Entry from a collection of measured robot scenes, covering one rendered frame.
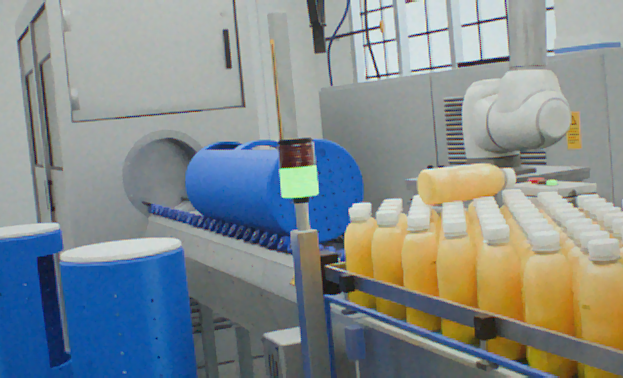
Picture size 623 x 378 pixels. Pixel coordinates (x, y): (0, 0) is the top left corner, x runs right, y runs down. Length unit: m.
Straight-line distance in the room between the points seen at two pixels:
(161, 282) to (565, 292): 1.03
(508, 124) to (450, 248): 1.01
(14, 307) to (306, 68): 5.34
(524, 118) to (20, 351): 1.58
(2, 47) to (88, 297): 5.05
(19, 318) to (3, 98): 4.26
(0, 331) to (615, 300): 2.04
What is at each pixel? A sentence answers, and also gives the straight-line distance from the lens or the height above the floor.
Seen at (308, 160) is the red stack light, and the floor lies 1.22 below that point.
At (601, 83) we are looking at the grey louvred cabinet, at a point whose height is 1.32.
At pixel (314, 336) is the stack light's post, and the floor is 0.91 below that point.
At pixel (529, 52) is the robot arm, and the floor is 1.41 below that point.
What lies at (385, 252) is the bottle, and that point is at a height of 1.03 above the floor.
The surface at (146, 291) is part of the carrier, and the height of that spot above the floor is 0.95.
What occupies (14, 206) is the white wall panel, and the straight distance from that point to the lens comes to 7.01.
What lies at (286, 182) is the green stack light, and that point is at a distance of 1.60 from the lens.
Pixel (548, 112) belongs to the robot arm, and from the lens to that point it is 2.44.
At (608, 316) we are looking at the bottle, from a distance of 1.23.
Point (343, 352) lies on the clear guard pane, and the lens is 1.78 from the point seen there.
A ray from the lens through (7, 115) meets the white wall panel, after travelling 7.00.
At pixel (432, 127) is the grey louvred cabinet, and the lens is 4.44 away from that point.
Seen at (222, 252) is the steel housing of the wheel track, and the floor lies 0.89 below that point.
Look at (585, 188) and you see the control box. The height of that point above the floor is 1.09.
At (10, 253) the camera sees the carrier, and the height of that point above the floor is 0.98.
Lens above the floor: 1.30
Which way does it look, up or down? 5 degrees down
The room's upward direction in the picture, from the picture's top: 5 degrees counter-clockwise
